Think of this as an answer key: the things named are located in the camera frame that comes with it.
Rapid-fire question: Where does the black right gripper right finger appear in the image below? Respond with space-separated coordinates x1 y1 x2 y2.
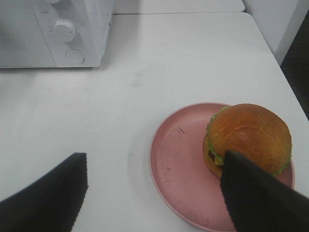
220 151 309 232

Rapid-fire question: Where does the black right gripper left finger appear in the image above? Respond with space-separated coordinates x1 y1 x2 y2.
0 153 88 232

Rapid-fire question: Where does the toy burger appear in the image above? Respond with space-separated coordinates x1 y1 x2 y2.
203 103 292 178

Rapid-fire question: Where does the pink round plate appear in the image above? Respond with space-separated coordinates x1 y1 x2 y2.
149 103 295 232

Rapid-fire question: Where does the round white door button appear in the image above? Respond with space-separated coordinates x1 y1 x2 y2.
66 49 84 64

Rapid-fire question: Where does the white microwave door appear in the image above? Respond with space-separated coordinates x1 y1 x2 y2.
0 0 56 68

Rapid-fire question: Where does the white microwave oven body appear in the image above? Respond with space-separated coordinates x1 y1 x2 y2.
31 0 113 68

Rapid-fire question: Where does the white right partition panel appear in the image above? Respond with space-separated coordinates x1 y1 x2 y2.
243 0 309 65

